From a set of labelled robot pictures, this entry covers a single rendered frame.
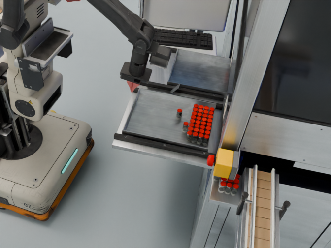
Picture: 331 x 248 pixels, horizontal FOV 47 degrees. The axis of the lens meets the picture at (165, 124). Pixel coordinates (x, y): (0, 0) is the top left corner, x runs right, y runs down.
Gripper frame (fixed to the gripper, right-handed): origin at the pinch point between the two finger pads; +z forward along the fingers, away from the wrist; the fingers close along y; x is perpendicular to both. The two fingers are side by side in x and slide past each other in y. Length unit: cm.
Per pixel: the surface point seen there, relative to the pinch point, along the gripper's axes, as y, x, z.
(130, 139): 4.5, -7.9, 18.1
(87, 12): -80, 214, 122
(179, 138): 22.6, -0.9, 17.1
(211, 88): 31.6, 33.0, 15.8
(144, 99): 4.2, 17.1, 19.9
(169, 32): 5, 80, 25
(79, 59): -63, 142, 119
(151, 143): 12.6, -7.8, 16.8
